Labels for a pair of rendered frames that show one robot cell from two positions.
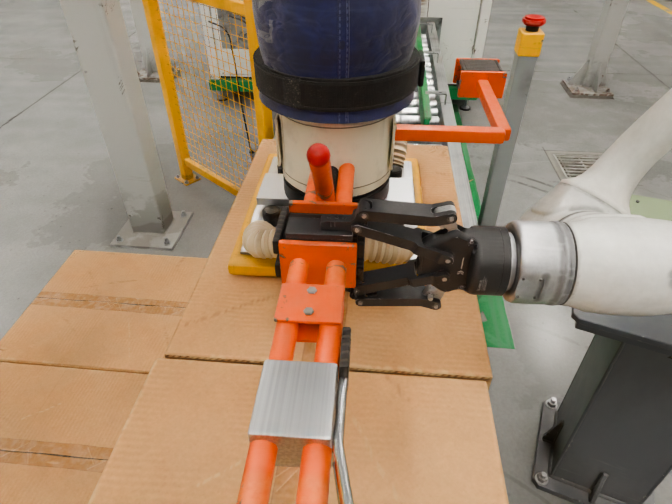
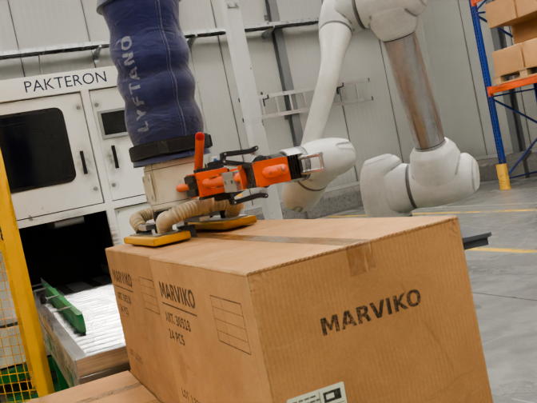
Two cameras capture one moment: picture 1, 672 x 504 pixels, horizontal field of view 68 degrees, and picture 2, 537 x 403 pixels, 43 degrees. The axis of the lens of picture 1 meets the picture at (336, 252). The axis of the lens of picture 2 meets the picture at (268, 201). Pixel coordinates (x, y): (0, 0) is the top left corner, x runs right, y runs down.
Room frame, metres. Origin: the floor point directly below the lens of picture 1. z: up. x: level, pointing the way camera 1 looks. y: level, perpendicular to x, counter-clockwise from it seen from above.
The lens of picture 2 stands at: (-1.11, 0.70, 1.09)
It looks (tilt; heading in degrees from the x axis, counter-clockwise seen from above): 3 degrees down; 332
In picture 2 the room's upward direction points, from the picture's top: 12 degrees counter-clockwise
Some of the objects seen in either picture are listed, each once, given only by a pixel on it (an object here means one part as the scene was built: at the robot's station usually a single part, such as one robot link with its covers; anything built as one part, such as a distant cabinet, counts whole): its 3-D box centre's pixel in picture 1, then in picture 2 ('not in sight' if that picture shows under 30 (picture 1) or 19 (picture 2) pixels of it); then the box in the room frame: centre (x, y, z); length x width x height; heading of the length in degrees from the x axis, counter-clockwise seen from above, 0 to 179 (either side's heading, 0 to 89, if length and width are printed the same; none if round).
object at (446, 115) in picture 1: (440, 107); not in sight; (2.23, -0.49, 0.50); 2.31 x 0.05 x 0.19; 174
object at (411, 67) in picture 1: (338, 66); (170, 148); (0.69, 0.00, 1.20); 0.23 x 0.23 x 0.04
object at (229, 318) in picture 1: (342, 306); (208, 304); (0.68, -0.01, 0.74); 0.60 x 0.40 x 0.40; 175
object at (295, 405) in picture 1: (296, 412); (241, 179); (0.23, 0.03, 1.07); 0.07 x 0.07 x 0.04; 86
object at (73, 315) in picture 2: not in sight; (53, 305); (2.65, 0.06, 0.60); 1.60 x 0.10 x 0.09; 174
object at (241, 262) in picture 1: (279, 198); (153, 232); (0.70, 0.09, 0.98); 0.34 x 0.10 x 0.05; 176
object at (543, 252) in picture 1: (529, 262); (292, 165); (0.41, -0.21, 1.08); 0.09 x 0.06 x 0.09; 176
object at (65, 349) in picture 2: not in sight; (53, 336); (2.30, 0.16, 0.50); 2.31 x 0.05 x 0.19; 174
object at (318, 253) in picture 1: (321, 242); (208, 182); (0.44, 0.02, 1.08); 0.10 x 0.08 x 0.06; 86
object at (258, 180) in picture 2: not in sight; (264, 173); (0.09, 0.05, 1.08); 0.08 x 0.07 x 0.05; 176
